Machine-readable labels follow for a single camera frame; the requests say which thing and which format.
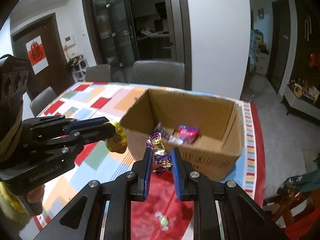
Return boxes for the red foil balloons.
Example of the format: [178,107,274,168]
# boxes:
[309,52,320,68]

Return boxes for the pink snack packet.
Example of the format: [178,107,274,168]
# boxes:
[178,125,200,144]

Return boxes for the person's left hand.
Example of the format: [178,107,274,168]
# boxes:
[26,184,46,215]

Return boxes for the white low console cabinet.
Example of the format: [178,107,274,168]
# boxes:
[281,80,320,125]

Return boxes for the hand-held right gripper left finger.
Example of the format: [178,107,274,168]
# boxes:
[41,147,153,240]

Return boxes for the grey upholstered chair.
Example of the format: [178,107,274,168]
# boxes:
[85,64,112,82]
[131,60,186,90]
[29,87,58,117]

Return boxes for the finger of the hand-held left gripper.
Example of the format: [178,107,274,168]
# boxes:
[24,122,117,161]
[22,116,110,134]

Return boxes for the red and white door poster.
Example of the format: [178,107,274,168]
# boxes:
[26,35,49,75]

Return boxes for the white purple snack packet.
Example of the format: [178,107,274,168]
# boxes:
[153,123,184,145]

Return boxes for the white hallway storage shelf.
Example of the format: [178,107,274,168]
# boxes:
[250,29,269,75]

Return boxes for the brown wooden door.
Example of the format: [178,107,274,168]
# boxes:
[12,12,72,100]

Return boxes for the dark wardrobe with metal handles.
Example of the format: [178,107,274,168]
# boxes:
[291,0,320,93]

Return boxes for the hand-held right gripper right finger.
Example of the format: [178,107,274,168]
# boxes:
[172,147,288,240]

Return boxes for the brown cardboard box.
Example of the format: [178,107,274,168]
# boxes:
[119,88,243,182]

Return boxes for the person's left forearm yellow sleeve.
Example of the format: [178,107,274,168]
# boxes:
[0,180,29,230]

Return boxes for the dark framed glass sliding door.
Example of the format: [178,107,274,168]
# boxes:
[80,0,192,90]

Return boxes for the green cloth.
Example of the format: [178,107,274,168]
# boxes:
[279,169,320,193]

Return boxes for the gold snack packet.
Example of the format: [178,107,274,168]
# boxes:
[104,121,128,153]

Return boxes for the dark hallway door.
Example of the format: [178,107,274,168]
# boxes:
[266,0,298,94]

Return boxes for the foil candy string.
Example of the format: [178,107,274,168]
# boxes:
[146,131,173,176]

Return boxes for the wooden chair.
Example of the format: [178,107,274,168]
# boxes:
[262,175,320,233]

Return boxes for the pale green wrapped candy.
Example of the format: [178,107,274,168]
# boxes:
[154,211,170,230]

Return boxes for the white shoe rack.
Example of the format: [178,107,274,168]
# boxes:
[66,55,88,82]

